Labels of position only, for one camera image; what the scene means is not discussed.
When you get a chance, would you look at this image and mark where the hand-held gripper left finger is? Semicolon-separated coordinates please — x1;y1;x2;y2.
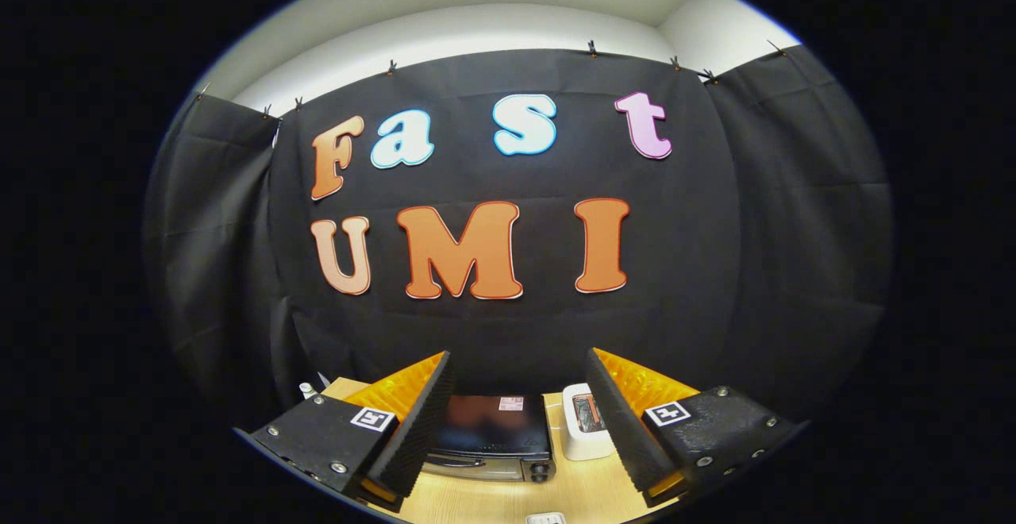
248;350;456;512

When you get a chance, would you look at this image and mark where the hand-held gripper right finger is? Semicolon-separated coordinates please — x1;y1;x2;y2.
586;347;802;509

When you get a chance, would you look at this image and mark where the black toaster oven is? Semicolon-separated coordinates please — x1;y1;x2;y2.
421;394;556;484

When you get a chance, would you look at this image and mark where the white pop-up toaster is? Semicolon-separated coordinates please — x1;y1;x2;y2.
562;383;617;461

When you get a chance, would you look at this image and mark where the row of black cloth clips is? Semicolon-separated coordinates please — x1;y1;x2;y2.
197;38;788;121

